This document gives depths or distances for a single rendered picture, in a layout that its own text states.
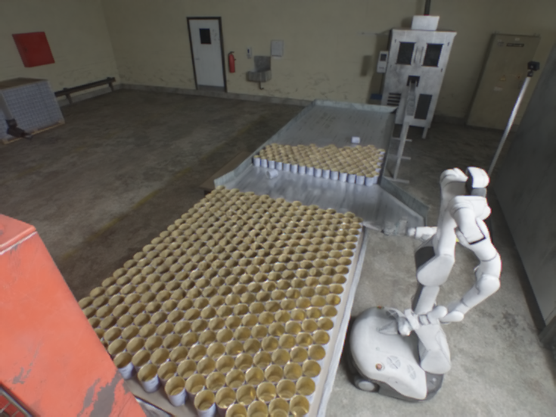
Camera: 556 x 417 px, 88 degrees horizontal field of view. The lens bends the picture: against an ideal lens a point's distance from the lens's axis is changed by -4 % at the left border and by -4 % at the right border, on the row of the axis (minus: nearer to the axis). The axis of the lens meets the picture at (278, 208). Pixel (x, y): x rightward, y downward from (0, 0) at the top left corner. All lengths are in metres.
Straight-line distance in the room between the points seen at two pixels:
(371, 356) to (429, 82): 5.54
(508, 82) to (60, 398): 8.13
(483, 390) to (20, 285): 2.82
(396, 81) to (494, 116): 2.53
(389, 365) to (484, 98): 6.72
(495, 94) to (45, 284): 8.06
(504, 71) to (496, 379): 6.35
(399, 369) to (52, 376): 2.00
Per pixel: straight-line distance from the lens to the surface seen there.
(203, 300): 1.46
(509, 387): 3.03
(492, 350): 3.17
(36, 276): 0.51
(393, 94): 6.86
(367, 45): 8.26
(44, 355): 0.58
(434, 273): 1.81
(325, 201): 2.26
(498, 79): 8.08
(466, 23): 8.23
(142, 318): 1.49
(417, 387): 2.42
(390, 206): 2.34
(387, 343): 2.46
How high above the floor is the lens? 2.29
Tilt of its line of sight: 34 degrees down
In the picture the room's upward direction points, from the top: straight up
